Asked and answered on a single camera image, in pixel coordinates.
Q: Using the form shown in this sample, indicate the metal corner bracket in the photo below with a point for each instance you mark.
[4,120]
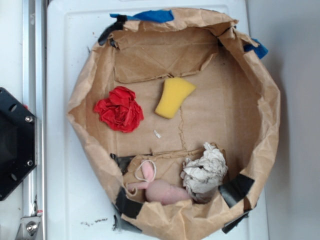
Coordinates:
[29,228]

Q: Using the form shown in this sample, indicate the crumpled red paper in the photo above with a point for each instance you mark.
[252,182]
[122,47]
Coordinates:
[120,111]

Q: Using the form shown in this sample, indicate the brown paper bag bin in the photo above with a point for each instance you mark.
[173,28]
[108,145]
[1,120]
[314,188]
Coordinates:
[135,51]

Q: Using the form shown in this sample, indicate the pink plush toy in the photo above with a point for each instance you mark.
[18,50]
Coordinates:
[156,190]

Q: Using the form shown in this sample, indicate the aluminium frame rail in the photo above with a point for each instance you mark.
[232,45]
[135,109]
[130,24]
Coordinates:
[34,79]

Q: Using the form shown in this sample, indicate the small white paper scrap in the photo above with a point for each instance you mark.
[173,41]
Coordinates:
[157,134]

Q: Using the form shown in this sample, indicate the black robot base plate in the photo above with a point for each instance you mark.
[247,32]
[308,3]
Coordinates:
[17,143]

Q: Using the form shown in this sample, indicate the crumpled white paper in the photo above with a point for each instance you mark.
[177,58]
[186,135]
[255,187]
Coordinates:
[202,177]

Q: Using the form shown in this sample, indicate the yellow sponge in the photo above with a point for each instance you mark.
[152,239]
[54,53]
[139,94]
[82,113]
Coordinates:
[175,91]

